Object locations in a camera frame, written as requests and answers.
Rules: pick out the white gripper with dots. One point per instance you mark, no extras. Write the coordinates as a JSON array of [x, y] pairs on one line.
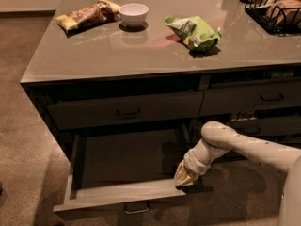
[[193, 164]]

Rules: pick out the drawer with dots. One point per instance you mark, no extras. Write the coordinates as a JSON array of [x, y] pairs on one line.
[[122, 110], [282, 129], [127, 172], [251, 98]]

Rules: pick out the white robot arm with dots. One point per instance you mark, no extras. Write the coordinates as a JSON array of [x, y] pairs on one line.
[[217, 139]]

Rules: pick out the grey drawer cabinet island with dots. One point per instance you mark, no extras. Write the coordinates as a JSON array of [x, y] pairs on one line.
[[115, 60]]

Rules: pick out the green chip bag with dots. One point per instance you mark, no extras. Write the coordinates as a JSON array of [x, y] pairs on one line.
[[194, 32]]

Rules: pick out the white bowl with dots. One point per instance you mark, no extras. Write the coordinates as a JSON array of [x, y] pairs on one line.
[[133, 14]]

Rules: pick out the brown yellow snack bag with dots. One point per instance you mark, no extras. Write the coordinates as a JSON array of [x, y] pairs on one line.
[[102, 12]]

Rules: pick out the brown bag in basket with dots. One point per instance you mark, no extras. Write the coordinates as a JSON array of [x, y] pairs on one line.
[[284, 13]]

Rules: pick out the black wire basket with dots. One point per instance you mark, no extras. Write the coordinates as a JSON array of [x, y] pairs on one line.
[[256, 9]]

